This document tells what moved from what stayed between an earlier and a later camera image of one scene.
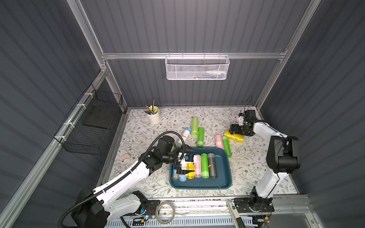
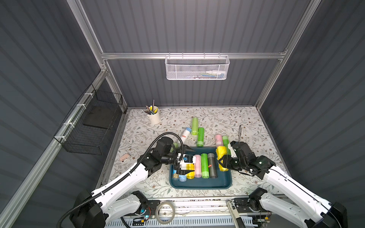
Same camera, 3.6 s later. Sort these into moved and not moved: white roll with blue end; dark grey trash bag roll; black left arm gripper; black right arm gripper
Moved: black right arm gripper
Not moved: white roll with blue end; black left arm gripper; dark grey trash bag roll
